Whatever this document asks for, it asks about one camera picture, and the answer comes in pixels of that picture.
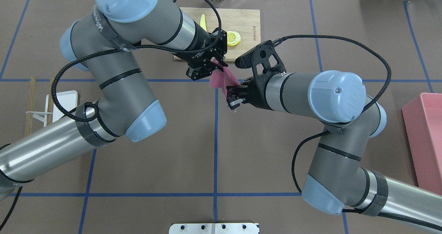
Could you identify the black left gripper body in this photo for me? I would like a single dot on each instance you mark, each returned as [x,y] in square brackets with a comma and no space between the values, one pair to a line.
[199,46]

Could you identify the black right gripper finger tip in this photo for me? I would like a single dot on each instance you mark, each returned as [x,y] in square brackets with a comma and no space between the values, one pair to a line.
[233,89]

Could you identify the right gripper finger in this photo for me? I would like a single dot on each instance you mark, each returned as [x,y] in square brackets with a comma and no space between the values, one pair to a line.
[234,104]

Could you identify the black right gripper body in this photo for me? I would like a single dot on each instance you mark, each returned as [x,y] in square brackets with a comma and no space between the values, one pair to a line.
[257,91]

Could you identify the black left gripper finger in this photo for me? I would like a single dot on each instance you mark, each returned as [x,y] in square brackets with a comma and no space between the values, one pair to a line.
[220,63]

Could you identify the magenta microfiber cloth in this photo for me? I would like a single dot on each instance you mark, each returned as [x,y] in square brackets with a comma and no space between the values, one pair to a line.
[221,79]

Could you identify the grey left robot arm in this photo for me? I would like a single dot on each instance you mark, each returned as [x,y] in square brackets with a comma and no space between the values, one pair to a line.
[103,43]

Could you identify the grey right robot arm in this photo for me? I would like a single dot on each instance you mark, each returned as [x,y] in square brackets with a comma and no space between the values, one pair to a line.
[336,182]

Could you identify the yellow lemon slice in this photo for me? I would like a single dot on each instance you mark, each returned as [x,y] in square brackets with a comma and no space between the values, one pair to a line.
[233,38]

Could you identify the yellow plastic knife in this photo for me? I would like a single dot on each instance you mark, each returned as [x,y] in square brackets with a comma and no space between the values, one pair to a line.
[203,22]

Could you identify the bamboo cutting board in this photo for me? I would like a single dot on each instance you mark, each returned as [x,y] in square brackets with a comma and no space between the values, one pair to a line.
[244,21]

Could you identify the white rectangular tray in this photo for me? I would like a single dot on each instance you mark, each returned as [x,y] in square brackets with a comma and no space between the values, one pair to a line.
[68,100]

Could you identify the wooden rack rod inner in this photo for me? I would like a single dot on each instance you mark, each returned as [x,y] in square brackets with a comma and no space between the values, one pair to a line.
[50,107]

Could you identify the wooden rack rod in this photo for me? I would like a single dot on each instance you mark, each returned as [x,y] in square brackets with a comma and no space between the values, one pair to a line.
[30,106]
[50,107]

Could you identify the pink plastic bin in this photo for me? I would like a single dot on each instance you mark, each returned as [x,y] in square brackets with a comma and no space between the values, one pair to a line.
[423,121]

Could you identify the wooden rack rod outer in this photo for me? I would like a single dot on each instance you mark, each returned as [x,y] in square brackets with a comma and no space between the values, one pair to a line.
[30,106]

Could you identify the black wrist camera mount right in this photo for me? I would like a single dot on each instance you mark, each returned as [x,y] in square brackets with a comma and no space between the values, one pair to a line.
[264,54]

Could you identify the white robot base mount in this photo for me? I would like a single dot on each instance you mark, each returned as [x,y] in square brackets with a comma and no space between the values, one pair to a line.
[214,228]

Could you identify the white rack bracket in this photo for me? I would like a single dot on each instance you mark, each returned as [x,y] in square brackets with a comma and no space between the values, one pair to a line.
[37,115]

